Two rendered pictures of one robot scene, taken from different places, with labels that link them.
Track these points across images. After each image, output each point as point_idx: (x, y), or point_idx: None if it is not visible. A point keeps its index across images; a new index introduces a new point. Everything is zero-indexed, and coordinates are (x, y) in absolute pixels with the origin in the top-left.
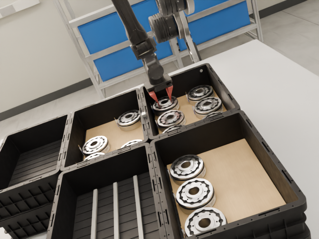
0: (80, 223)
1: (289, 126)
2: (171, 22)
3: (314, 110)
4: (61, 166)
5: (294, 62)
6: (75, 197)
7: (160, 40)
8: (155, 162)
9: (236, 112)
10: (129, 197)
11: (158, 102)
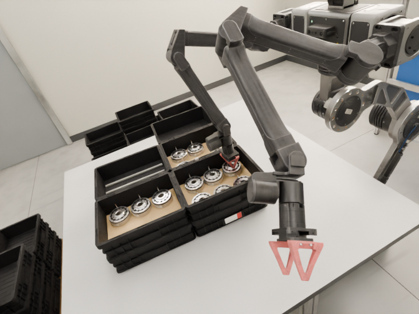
0: (143, 167)
1: (237, 260)
2: (388, 119)
3: (259, 279)
4: (162, 142)
5: (360, 260)
6: (158, 158)
7: (371, 124)
8: (149, 179)
9: (182, 206)
10: None
11: (226, 161)
